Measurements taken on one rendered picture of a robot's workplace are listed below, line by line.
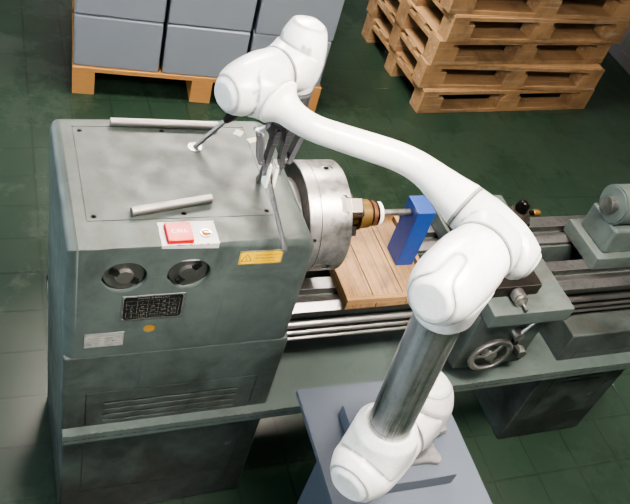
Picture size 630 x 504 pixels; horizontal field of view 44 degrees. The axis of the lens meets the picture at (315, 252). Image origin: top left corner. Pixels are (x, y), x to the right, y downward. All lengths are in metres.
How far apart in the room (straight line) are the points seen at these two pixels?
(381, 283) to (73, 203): 0.98
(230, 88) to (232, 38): 2.71
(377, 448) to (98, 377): 0.78
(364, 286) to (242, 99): 0.99
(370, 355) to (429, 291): 1.28
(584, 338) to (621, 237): 0.38
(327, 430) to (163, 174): 0.81
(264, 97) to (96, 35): 2.70
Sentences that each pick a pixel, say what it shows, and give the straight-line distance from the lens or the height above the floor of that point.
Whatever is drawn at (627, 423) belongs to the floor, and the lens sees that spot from 3.76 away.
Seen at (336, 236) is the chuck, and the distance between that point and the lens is 2.11.
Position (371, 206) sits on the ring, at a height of 1.12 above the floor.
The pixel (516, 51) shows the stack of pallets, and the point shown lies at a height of 0.42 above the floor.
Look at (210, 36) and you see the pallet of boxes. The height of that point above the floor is 0.41.
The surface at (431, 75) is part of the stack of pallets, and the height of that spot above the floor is 0.25.
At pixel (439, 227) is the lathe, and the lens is 2.66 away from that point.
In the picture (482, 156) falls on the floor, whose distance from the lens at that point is 4.75.
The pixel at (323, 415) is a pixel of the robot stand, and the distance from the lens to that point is 2.22.
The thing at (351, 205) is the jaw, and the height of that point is 1.19.
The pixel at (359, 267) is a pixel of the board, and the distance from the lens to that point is 2.42.
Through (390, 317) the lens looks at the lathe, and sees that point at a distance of 2.46.
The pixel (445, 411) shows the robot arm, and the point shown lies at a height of 1.04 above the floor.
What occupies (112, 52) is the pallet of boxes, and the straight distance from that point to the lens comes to 4.26.
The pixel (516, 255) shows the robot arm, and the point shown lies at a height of 1.60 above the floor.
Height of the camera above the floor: 2.54
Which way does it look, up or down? 43 degrees down
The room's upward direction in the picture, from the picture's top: 19 degrees clockwise
